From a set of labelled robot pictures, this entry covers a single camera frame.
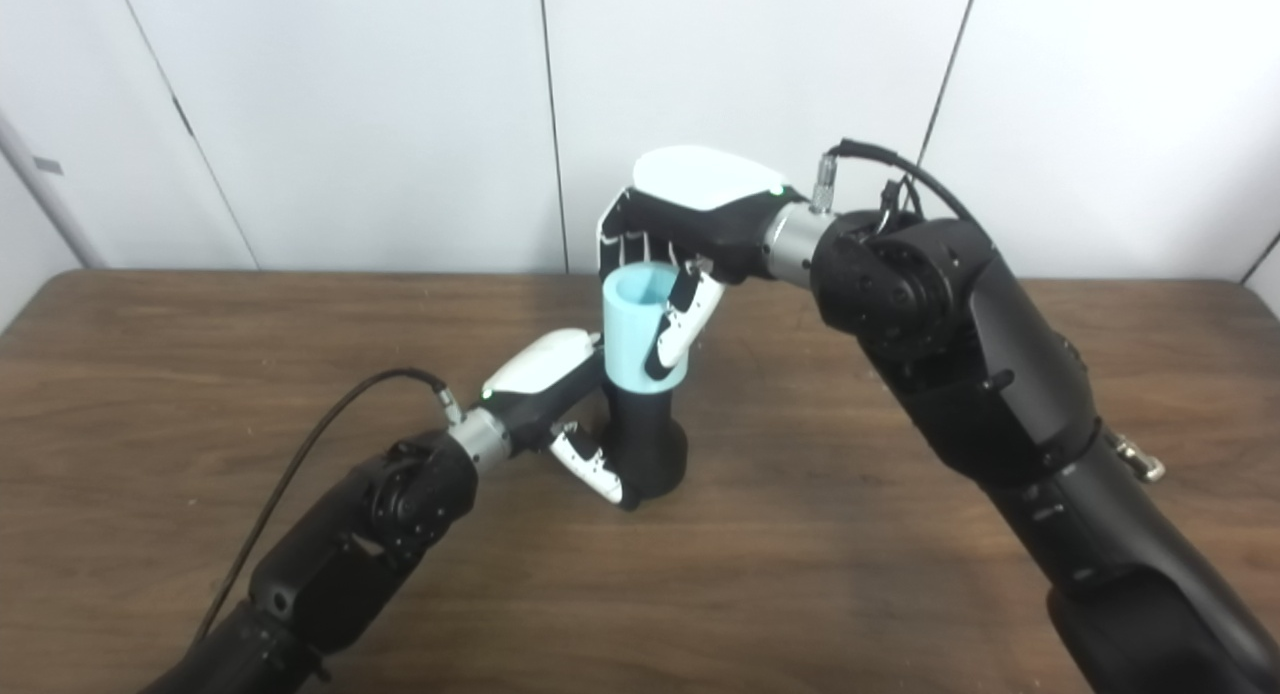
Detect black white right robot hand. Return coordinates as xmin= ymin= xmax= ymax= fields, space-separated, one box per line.
xmin=597 ymin=145 xmax=806 ymax=382

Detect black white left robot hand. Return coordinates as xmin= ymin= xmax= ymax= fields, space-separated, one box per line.
xmin=480 ymin=328 xmax=626 ymax=507

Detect light-blue hose piece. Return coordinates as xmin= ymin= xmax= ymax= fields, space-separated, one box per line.
xmin=602 ymin=263 xmax=691 ymax=390

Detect black flared nozzle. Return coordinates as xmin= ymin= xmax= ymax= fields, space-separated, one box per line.
xmin=600 ymin=379 xmax=689 ymax=512

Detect silver elbow connector plug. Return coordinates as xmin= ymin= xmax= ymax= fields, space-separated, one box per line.
xmin=1105 ymin=431 xmax=1166 ymax=482

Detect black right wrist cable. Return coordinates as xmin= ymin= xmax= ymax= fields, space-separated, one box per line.
xmin=810 ymin=139 xmax=986 ymax=225

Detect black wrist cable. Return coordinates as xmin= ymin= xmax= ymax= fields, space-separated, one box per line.
xmin=810 ymin=139 xmax=986 ymax=225
xmin=190 ymin=368 xmax=466 ymax=645

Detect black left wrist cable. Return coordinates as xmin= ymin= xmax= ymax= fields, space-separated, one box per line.
xmin=190 ymin=368 xmax=466 ymax=645

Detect white corner post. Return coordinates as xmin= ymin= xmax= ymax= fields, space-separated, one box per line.
xmin=0 ymin=109 xmax=106 ymax=270

